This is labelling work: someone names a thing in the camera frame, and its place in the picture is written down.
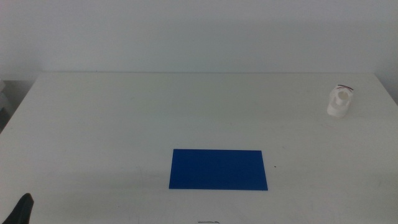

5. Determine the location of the blue rectangular mat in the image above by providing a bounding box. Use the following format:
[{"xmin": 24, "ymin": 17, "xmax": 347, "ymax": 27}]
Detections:
[{"xmin": 169, "ymin": 149, "xmax": 269, "ymax": 191}]

